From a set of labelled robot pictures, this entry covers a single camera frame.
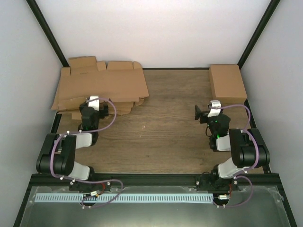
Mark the brown cardboard box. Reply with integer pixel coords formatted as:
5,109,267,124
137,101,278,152
209,64,247,105

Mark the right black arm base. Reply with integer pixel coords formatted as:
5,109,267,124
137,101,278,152
195,171,239,193

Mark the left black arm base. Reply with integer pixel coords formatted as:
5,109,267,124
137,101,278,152
69,172,112,192

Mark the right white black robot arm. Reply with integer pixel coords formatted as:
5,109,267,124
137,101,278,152
195,100,270,191

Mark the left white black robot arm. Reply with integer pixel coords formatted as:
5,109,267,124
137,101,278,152
36,103,108,191

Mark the stack of flat cardboard blanks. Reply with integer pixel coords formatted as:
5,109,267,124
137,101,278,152
51,56,149,120

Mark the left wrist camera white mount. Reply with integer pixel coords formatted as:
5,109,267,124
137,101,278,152
87,96,99,111

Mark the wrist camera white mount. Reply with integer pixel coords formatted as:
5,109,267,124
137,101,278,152
87,96,99,111
207,100,221,118

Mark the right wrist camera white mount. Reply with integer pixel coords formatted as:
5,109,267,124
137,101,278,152
207,100,221,118

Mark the black aluminium frame rail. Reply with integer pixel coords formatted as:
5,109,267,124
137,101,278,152
28,173,282,192

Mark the grey metal base plate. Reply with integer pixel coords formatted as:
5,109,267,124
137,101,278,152
20,186,291,227

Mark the light blue slotted cable duct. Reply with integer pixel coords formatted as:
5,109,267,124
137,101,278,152
34,193,214,203

